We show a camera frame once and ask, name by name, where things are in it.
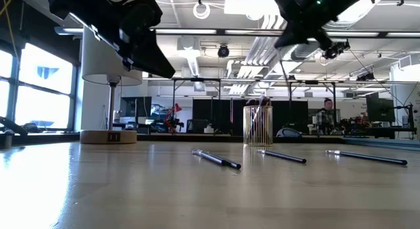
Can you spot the person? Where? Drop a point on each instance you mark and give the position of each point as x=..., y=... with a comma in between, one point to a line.
x=325, y=119

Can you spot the white shade wooden base lamp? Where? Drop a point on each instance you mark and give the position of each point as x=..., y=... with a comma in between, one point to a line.
x=98, y=58

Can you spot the black ceiling-mounted camera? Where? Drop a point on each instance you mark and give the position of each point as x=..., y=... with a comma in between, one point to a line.
x=223, y=51

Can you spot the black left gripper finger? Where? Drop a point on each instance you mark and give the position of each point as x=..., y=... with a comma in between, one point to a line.
x=147, y=63
x=154, y=47

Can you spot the medium black makeup brush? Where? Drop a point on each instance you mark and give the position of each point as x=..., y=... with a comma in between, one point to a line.
x=213, y=157

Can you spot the thin black makeup brush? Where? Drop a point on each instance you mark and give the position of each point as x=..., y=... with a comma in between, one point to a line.
x=282, y=155
x=367, y=157

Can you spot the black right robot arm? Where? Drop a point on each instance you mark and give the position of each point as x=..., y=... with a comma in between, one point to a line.
x=344, y=2

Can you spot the black background station frame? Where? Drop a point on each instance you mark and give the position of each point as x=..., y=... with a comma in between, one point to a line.
x=197, y=80

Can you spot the black computer monitor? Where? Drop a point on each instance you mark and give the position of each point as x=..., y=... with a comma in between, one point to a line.
x=136, y=109
x=380, y=107

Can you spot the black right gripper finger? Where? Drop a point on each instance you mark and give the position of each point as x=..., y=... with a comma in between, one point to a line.
x=295, y=37
x=288, y=32

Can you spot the white rounded device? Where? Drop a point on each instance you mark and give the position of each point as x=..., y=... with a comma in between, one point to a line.
x=288, y=133

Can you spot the black partition screen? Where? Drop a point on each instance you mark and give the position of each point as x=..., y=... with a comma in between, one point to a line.
x=213, y=114

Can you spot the black ceiling-mounted device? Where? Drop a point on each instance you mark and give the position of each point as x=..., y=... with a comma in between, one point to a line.
x=336, y=49

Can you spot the fluffy powder makeup brush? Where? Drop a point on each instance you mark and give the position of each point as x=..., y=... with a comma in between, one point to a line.
x=252, y=102
x=264, y=101

